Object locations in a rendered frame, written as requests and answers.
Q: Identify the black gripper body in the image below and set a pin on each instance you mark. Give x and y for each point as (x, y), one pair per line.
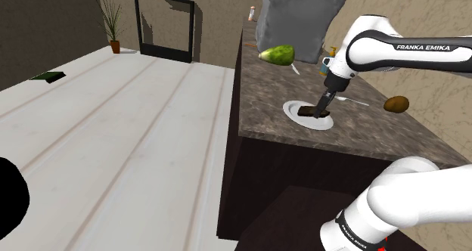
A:
(336, 82)

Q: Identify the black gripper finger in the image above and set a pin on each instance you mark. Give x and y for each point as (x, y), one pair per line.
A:
(320, 108)

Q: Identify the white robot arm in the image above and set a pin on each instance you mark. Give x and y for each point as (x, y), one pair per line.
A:
(402, 202)

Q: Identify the dark brown bread slice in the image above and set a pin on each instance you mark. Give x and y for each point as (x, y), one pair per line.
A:
(305, 111)

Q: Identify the white round plate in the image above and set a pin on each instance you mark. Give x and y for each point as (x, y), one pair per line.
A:
(309, 122)

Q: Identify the blue cup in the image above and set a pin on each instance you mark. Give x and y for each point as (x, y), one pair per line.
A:
(324, 67)

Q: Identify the white spoon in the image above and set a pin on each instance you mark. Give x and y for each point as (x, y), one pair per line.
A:
(354, 101)

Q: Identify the yellow soap dispenser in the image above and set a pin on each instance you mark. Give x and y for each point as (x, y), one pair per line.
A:
(333, 52)

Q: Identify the white knife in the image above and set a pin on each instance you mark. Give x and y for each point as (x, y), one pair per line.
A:
(295, 69)

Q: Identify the green mango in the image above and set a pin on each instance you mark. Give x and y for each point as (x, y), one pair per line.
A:
(279, 55)

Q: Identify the brown potato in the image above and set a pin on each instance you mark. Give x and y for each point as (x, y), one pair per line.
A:
(396, 104)

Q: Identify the dark counter cabinet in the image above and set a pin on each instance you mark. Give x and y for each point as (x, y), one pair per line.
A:
(265, 169)

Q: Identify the orange pencil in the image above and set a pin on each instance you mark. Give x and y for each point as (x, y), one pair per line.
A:
(250, 45)

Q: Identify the small clear bottle orange cap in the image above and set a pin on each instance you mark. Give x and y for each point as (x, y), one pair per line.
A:
(252, 14)

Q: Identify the potted green plant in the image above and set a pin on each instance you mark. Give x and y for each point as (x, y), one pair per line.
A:
(113, 29)

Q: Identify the flat green book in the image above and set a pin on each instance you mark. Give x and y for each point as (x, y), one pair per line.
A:
(49, 76)

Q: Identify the black round object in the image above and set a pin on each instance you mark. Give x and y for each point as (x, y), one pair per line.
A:
(11, 198)

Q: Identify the black rectangular frame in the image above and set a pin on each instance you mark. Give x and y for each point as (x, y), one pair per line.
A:
(166, 53)

